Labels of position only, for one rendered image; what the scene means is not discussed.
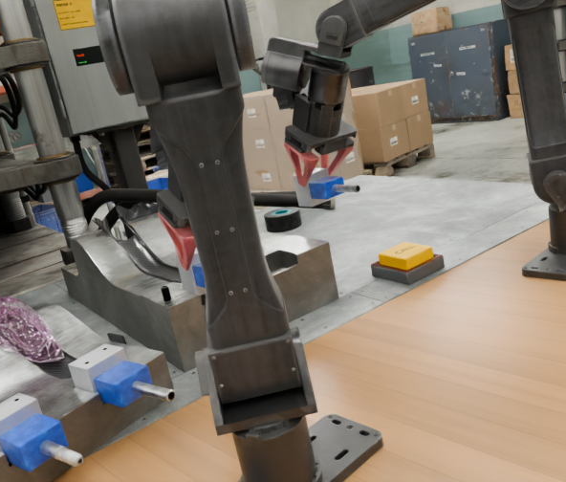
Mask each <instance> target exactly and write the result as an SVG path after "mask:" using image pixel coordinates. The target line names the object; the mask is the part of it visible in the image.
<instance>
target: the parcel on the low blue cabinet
mask: <svg viewBox="0 0 566 482"><path fill-rule="evenodd" d="M410 19H411V24H412V35H413V36H419V35H423V34H428V33H437V32H442V31H447V30H451V29H452V20H451V14H450V10H449V7H438V8H433V9H429V10H425V11H420V12H416V13H413V14H411V16H410Z"/></svg>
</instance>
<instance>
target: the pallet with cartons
mask: <svg viewBox="0 0 566 482"><path fill-rule="evenodd" d="M351 91H352V97H353V103H354V111H355V115H356V121H357V127H358V133H359V144H360V150H361V156H362V161H363V168H364V169H376V170H375V173H372V174H373V176H387V177H391V176H393V173H394V169H393V168H410V167H412V166H414V165H416V164H417V163H415V162H416V159H426V158H432V157H434V156H435V150H434V143H433V133H432V125H431V117H430V112H429V111H427V110H428V104H427V95H426V88H425V79H424V78H420V79H413V80H407V81H400V82H393V83H386V84H380V85H373V86H366V87H359V88H354V89H351ZM417 153H418V155H416V154H417Z"/></svg>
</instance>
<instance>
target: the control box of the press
mask: <svg viewBox="0 0 566 482"><path fill-rule="evenodd" d="M22 1H23V4H24V8H25V11H26V14H27V17H28V20H29V24H30V27H31V31H32V34H33V37H36V38H37V39H42V40H43V41H45V42H46V45H47V49H48V52H49V55H50V59H51V61H50V62H49V65H46V66H45V68H43V73H44V76H45V79H46V82H47V85H48V89H49V92H50V96H51V99H52V102H53V106H54V111H55V114H56V117H57V121H58V124H59V128H60V131H61V134H62V138H66V137H69V138H70V141H71V142H72V143H73V146H74V150H75V153H76V154H77V155H78V157H79V160H80V163H81V167H82V170H83V173H84V174H85V175H86V176H87V178H88V179H90V180H91V181H92V182H93V183H95V184H96V185H97V186H99V187H100V188H101V189H102V190H106V189H112V188H110V187H109V186H108V185H106V184H105V183H104V182H103V181H102V180H101V179H100V178H98V177H97V176H96V175H95V174H93V172H92V171H91V170H90V169H89V168H88V166H87V164H86V163H85V161H84V158H83V155H82V150H81V145H80V142H79V141H81V139H80V136H79V135H88V137H90V136H93V137H95V138H96V139H97V140H98V141H99V142H100V143H101V144H102V145H104V146H105V147H106V148H107V149H108V150H109V151H110V152H111V155H112V159H113V162H114V166H115V170H116V172H117V176H118V180H119V183H120V188H136V189H149V188H148V184H147V181H146V178H145V174H144V170H143V166H142V159H141V156H140V152H139V149H138V141H139V138H140V135H141V132H142V128H143V125H147V124H150V121H149V118H148V115H147V111H146V107H145V105H144V106H141V107H139V106H138V104H137V101H136V97H135V93H133V94H128V95H123V96H120V95H119V94H118V92H117V91H116V89H115V87H114V85H113V83H112V80H111V78H110V76H109V74H108V71H107V68H106V65H105V62H104V59H103V56H102V52H101V49H100V46H99V43H98V36H97V31H96V27H95V22H94V16H93V10H92V1H91V0H22Z"/></svg>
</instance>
